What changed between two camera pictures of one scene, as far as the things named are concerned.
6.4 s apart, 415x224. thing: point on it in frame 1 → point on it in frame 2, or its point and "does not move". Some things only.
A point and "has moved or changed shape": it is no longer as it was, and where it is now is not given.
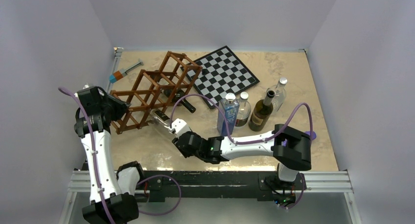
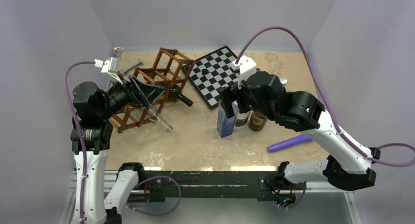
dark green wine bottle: x=184 y=101 has moved or changed shape
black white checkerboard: x=222 y=73 does not move
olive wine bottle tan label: x=262 y=112 does not move
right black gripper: x=185 y=153 → x=229 y=94
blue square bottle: x=230 y=107 does not move
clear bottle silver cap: x=244 y=110 does not move
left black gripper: x=122 y=106 → x=139 y=93
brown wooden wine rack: x=154 y=90 has moved or changed shape
